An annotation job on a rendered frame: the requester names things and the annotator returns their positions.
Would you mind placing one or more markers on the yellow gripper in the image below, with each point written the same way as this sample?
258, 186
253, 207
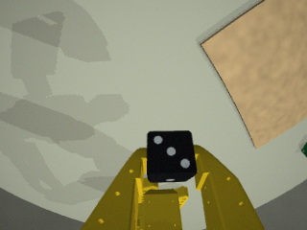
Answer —
225, 203

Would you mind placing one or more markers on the green die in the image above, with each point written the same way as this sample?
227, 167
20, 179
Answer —
304, 150

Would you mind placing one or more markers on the tan mat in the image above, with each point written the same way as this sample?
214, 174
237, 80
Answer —
261, 57

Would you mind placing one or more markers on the black die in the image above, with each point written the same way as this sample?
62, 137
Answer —
170, 156

